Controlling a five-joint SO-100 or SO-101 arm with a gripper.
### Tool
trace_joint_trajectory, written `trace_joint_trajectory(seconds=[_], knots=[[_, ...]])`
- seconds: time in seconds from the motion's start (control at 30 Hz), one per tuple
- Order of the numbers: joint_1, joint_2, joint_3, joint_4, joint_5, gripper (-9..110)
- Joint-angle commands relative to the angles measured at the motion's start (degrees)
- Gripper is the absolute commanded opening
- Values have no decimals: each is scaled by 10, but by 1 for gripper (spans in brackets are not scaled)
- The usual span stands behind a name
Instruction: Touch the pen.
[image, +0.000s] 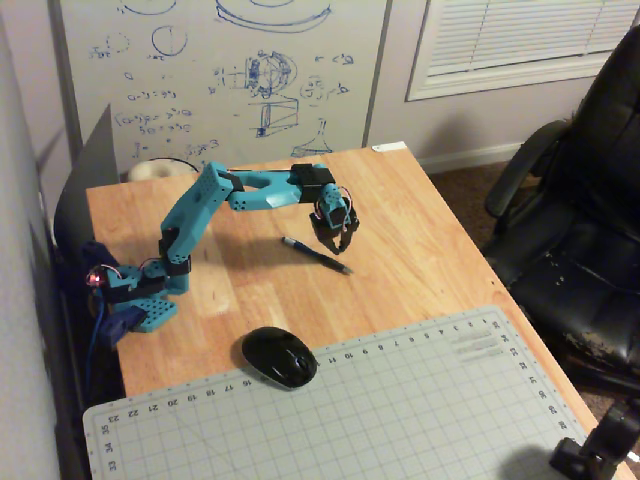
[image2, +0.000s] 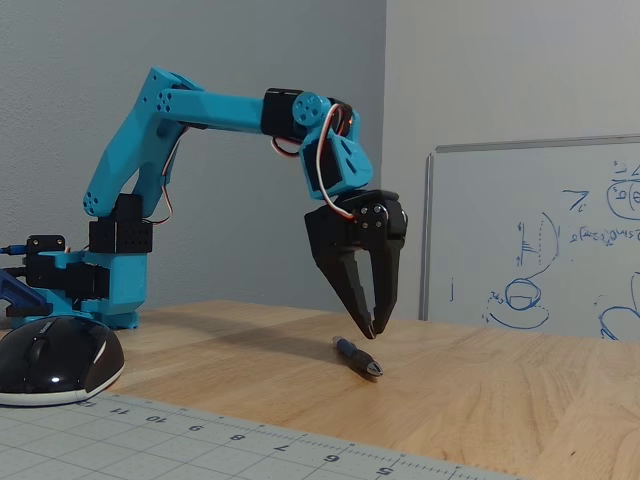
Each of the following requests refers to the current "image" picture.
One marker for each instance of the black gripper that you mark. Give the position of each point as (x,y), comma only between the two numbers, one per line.
(334,239)

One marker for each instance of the blue pen with black grip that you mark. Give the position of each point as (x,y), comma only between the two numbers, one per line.
(315,255)

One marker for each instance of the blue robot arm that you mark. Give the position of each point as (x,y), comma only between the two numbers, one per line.
(200,210)

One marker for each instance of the black computer mouse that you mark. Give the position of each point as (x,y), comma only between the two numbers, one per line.
(277,357)

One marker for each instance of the grey cutting mat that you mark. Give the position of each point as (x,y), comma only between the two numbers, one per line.
(350,415)

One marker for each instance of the whiteboard with blue drawings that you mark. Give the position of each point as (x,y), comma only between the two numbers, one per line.
(200,125)

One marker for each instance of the dark blue table clamp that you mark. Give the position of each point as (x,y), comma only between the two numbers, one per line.
(122,325)

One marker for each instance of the black office chair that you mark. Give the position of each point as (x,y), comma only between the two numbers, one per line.
(590,225)

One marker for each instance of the dark grey panel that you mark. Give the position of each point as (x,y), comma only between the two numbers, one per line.
(95,160)

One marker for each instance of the white window blinds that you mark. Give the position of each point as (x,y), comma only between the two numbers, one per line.
(525,35)

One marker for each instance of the black camera stand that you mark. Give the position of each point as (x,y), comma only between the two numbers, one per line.
(595,445)

